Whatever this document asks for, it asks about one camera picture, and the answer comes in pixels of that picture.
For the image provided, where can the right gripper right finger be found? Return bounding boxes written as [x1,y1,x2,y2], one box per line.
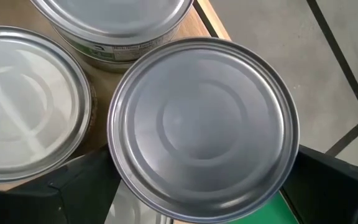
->
[282,144,358,224]

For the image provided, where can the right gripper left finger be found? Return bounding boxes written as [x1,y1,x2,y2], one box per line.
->
[0,144,122,224]

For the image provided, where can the green table mat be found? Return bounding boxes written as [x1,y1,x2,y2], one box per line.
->
[0,182,300,224]

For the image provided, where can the black frame wooden shelf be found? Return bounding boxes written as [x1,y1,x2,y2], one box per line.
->
[0,0,213,192]

